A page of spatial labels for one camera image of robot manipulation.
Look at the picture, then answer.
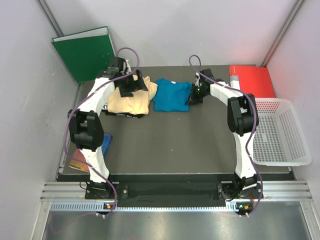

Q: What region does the green ring binder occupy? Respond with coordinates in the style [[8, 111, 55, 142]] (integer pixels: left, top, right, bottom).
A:
[[51, 26, 115, 84]]

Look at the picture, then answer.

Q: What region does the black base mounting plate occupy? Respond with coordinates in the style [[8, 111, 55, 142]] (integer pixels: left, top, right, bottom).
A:
[[84, 181, 266, 201]]

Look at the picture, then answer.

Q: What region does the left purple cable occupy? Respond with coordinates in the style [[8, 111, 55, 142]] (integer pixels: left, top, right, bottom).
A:
[[62, 47, 141, 218]]

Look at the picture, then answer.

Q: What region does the purple cable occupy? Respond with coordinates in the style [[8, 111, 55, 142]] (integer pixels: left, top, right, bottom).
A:
[[188, 54, 264, 217], [62, 47, 141, 218]]

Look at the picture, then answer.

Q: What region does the aluminium rail frame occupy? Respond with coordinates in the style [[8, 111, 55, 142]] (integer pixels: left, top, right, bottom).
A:
[[40, 180, 313, 202]]

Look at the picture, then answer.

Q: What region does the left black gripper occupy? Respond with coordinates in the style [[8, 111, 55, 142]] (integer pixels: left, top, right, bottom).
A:
[[118, 68, 148, 98]]

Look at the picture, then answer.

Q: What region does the folded black t shirt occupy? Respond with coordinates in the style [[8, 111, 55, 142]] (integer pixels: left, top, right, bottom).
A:
[[101, 105, 145, 119]]

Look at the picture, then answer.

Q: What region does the red folder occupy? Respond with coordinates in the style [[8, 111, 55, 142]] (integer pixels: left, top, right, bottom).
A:
[[229, 65, 276, 98]]

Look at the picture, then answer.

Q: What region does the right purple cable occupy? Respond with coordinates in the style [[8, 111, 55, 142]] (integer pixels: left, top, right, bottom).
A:
[[188, 54, 264, 217]]

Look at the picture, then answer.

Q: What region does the white slotted cable duct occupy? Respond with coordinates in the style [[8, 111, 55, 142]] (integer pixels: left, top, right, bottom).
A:
[[49, 201, 253, 212]]

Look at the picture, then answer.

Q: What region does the white plastic basket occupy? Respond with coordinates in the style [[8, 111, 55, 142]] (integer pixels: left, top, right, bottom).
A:
[[253, 98, 312, 167]]

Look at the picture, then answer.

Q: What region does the blue t shirt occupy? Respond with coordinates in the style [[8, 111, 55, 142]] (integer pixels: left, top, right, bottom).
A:
[[153, 78, 192, 113]]

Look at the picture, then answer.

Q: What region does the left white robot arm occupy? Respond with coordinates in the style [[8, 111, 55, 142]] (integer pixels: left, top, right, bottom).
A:
[[68, 56, 148, 199]]

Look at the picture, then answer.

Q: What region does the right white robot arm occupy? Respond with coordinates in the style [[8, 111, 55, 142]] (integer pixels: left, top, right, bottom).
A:
[[186, 68, 259, 201]]

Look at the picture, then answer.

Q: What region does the cream t shirt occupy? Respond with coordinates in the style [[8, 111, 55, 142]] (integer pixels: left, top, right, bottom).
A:
[[102, 76, 158, 115]]

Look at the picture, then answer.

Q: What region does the colourful book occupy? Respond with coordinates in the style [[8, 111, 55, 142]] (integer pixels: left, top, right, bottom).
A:
[[68, 133, 113, 173]]

